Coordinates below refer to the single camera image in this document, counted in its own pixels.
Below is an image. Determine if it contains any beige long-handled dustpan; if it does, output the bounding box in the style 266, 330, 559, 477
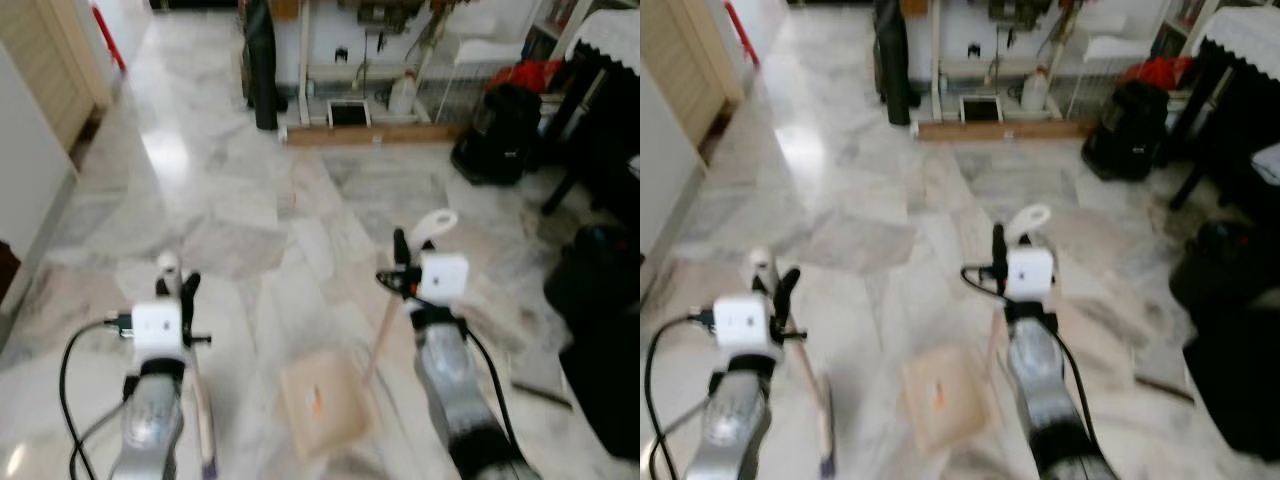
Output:
277, 207, 460, 464
899, 203, 1054, 458

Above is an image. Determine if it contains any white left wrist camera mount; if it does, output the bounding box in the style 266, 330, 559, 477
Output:
714, 294, 777, 360
131, 301, 187, 362

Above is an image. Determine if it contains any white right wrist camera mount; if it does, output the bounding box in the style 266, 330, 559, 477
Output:
417, 252, 472, 305
1004, 246, 1057, 300

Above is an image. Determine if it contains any white plastic jug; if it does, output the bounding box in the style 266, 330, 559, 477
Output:
1019, 67, 1052, 112
387, 71, 420, 117

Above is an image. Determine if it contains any black rolled mat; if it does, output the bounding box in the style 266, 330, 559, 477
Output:
244, 0, 287, 132
874, 0, 917, 127

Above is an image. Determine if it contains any brown wooden floor plinth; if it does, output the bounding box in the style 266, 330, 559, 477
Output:
284, 121, 470, 149
914, 117, 1097, 142

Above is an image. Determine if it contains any red slim pole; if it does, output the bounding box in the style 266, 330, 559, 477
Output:
91, 4, 127, 72
724, 0, 762, 67

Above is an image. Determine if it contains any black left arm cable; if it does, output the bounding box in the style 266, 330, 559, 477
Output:
58, 314, 137, 480
645, 311, 722, 480

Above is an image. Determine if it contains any beige handled broom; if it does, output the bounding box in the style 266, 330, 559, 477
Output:
157, 251, 219, 479
750, 246, 839, 479

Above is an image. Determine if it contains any black rectangular case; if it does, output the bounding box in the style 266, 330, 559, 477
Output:
1181, 300, 1280, 462
559, 300, 641, 462

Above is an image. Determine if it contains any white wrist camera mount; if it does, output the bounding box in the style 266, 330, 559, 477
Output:
417, 252, 472, 305
1004, 246, 1057, 300
714, 294, 777, 360
131, 301, 187, 362

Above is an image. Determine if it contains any white lace tablecloth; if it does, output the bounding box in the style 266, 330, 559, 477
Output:
1194, 4, 1280, 72
569, 7, 641, 77

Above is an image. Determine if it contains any tall wood grain cabinet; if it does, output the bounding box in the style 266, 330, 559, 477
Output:
0, 0, 114, 152
640, 0, 747, 147

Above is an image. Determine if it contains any black round cooker appliance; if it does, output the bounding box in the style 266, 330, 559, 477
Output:
1079, 77, 1172, 182
449, 81, 547, 187

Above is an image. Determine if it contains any red plastic bag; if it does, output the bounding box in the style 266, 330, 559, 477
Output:
509, 59, 567, 94
1119, 54, 1197, 92

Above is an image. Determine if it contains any white framed black panel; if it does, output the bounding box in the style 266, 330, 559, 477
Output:
959, 94, 1002, 124
327, 99, 372, 129

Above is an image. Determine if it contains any white hanging cloth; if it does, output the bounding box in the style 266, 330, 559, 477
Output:
1250, 140, 1280, 189

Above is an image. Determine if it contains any white shelf rack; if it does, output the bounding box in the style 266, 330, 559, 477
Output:
285, 0, 562, 127
915, 0, 1202, 122

